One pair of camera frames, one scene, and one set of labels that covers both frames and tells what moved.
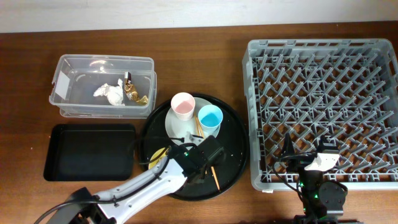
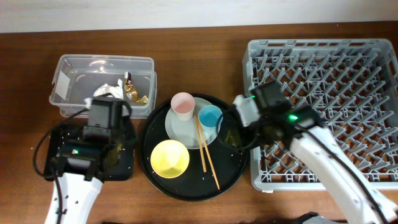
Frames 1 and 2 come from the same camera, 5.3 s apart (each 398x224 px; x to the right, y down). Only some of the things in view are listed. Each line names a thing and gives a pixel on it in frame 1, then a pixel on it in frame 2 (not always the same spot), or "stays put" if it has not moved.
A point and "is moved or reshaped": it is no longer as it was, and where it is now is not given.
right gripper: [300, 160] -> [237, 129]
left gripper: [207, 169] -> [130, 127]
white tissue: [114, 94] is moved or reshaped
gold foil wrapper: [130, 92] stays put
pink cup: [183, 104] stays put
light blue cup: [210, 117] stays put
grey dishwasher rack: [344, 89] stays put
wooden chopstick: [212, 172] stays put
